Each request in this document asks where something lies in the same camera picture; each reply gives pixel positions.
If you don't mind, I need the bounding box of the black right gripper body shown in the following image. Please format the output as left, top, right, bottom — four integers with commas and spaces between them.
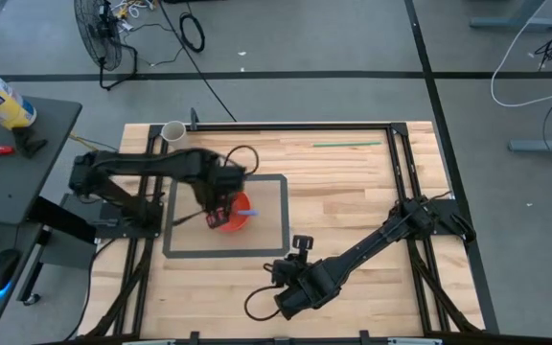
275, 261, 342, 320

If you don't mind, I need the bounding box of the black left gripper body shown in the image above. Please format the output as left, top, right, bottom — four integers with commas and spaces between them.
197, 165, 247, 213

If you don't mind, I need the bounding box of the red plastic bowl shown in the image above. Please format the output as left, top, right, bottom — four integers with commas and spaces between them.
208, 191, 253, 234

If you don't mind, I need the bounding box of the white paper cup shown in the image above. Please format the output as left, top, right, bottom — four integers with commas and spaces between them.
160, 120, 191, 151

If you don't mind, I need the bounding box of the thin green straw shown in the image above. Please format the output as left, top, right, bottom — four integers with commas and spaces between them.
312, 140, 384, 149

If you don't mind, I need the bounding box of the grey placemat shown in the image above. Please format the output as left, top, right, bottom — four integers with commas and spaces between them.
162, 173, 290, 260

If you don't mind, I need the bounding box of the black floor fan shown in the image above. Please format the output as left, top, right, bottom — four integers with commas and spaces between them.
73, 0, 139, 92

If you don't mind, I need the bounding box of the black clamp tool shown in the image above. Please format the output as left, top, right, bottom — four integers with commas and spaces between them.
11, 125, 49, 160

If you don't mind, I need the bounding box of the grey side table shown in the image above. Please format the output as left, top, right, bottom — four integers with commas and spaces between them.
0, 95, 83, 344

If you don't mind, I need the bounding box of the black computer mouse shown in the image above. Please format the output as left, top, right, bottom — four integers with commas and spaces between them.
0, 248, 21, 295

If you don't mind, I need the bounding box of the blue grey desk foot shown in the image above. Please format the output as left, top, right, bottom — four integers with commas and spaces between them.
508, 125, 552, 154
470, 0, 552, 31

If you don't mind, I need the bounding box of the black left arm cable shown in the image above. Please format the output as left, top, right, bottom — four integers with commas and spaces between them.
222, 144, 261, 176

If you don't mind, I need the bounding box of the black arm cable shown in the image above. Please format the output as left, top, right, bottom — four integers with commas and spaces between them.
243, 285, 285, 322
222, 144, 261, 176

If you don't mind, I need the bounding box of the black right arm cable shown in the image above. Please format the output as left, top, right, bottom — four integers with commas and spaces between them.
243, 285, 285, 322

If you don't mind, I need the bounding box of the black aluminium table frame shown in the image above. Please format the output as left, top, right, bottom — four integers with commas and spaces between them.
78, 121, 487, 345

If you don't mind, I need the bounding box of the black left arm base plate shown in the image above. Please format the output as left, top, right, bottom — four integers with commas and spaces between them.
59, 193, 163, 241

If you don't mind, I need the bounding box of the long black floor cable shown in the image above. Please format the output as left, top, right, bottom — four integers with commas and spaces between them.
158, 0, 239, 123

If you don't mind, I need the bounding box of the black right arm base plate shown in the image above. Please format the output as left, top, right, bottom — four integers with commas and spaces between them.
426, 197, 477, 243

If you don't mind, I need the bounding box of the coiled black cable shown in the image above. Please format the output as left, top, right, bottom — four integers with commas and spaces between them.
178, 11, 207, 54

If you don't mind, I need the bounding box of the white yellow cable bundle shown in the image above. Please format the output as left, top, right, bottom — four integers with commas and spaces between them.
111, 0, 156, 21

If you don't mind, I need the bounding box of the red handled screwdriver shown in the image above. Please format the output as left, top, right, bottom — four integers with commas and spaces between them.
0, 145, 16, 185

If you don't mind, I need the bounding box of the white floor cable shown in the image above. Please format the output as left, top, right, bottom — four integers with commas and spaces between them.
490, 0, 552, 109

